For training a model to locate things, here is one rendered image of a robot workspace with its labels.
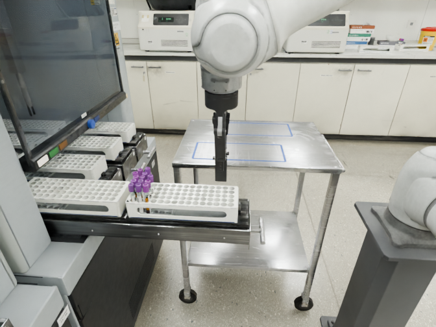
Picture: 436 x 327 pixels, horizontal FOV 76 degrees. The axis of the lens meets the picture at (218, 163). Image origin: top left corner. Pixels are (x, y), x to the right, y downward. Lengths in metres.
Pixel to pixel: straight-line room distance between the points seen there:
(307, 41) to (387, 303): 2.36
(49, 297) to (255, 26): 0.71
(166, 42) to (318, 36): 1.45
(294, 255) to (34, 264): 1.05
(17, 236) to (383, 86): 3.13
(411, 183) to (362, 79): 2.34
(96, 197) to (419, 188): 0.86
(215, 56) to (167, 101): 2.77
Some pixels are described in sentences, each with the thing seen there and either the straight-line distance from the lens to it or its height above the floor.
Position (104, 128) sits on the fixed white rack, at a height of 0.86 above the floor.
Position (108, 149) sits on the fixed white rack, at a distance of 1.09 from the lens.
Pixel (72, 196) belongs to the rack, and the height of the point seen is 0.86.
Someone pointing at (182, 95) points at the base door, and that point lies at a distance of 3.08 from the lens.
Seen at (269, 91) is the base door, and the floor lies 0.53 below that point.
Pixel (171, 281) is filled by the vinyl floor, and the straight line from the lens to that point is 1.68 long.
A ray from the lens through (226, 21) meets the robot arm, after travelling 0.38.
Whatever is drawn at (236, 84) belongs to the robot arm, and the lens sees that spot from 0.61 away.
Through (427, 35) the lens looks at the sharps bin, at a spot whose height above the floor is 1.04.
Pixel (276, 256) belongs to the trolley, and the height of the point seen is 0.28.
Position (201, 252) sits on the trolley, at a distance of 1.41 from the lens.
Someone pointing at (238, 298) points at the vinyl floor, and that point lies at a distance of 1.60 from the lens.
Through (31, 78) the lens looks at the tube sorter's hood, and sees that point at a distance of 0.82.
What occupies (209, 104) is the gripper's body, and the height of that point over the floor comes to 1.13.
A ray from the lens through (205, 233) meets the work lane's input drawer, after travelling 0.77.
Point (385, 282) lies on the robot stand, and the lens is 1.11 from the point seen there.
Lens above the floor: 1.32
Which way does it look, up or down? 30 degrees down
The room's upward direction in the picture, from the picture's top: straight up
